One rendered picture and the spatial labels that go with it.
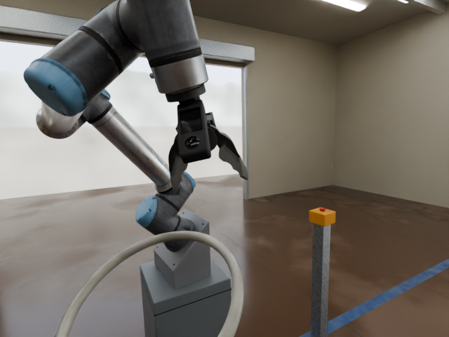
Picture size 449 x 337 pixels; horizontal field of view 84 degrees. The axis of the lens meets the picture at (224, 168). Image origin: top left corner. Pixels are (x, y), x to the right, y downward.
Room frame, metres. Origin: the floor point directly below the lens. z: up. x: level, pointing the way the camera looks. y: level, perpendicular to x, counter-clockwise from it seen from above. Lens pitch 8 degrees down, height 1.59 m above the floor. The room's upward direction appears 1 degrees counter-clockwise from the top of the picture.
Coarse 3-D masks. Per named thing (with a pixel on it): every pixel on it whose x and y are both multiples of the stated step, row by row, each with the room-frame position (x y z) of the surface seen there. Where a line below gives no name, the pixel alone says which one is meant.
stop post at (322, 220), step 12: (312, 216) 1.57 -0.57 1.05; (324, 216) 1.50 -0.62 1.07; (324, 228) 1.53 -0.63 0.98; (324, 240) 1.53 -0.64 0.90; (324, 252) 1.53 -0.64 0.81; (312, 264) 1.59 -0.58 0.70; (324, 264) 1.54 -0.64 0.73; (312, 276) 1.59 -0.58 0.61; (324, 276) 1.54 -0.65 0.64; (312, 288) 1.58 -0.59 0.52; (324, 288) 1.54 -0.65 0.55; (312, 300) 1.58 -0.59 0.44; (324, 300) 1.54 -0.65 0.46; (312, 312) 1.58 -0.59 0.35; (324, 312) 1.55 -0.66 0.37; (312, 324) 1.58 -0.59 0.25; (324, 324) 1.55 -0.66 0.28; (312, 336) 1.58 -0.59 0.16; (324, 336) 1.55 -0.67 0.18
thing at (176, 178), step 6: (174, 162) 0.47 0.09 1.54; (180, 162) 0.47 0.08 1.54; (174, 168) 0.47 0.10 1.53; (180, 168) 0.47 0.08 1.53; (174, 174) 0.48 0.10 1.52; (180, 174) 0.48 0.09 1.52; (174, 180) 0.48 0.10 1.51; (180, 180) 0.48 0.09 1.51; (174, 186) 0.49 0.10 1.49; (174, 192) 0.50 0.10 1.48
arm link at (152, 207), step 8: (144, 200) 1.24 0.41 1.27; (152, 200) 1.17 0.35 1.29; (160, 200) 1.20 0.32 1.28; (168, 200) 1.20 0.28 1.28; (144, 208) 1.17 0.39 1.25; (152, 208) 1.14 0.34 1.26; (160, 208) 1.17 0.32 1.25; (168, 208) 1.19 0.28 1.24; (176, 208) 1.22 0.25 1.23; (136, 216) 1.18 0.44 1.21; (144, 216) 1.13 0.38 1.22; (152, 216) 1.13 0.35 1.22; (160, 216) 1.16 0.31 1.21; (168, 216) 1.18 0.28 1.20; (176, 216) 1.24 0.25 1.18; (144, 224) 1.14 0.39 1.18; (152, 224) 1.14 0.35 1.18; (160, 224) 1.16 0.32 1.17; (168, 224) 1.18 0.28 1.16; (176, 224) 1.21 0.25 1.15; (152, 232) 1.17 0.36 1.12; (160, 232) 1.17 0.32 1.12
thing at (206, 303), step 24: (144, 264) 1.37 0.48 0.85; (216, 264) 1.35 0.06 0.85; (144, 288) 1.25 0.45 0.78; (168, 288) 1.13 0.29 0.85; (192, 288) 1.13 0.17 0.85; (216, 288) 1.17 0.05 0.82; (144, 312) 1.31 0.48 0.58; (168, 312) 1.05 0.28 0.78; (192, 312) 1.11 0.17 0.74; (216, 312) 1.16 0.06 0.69; (168, 336) 1.05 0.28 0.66; (192, 336) 1.10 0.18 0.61; (216, 336) 1.16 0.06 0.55
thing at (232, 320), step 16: (144, 240) 0.81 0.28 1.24; (160, 240) 0.81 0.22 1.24; (192, 240) 0.79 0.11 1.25; (208, 240) 0.75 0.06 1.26; (128, 256) 0.78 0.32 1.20; (224, 256) 0.68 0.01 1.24; (96, 272) 0.71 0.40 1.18; (240, 272) 0.61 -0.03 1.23; (240, 288) 0.57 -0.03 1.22; (80, 304) 0.63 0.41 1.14; (240, 304) 0.53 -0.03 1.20; (64, 320) 0.58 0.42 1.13; (64, 336) 0.55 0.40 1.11; (224, 336) 0.47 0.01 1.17
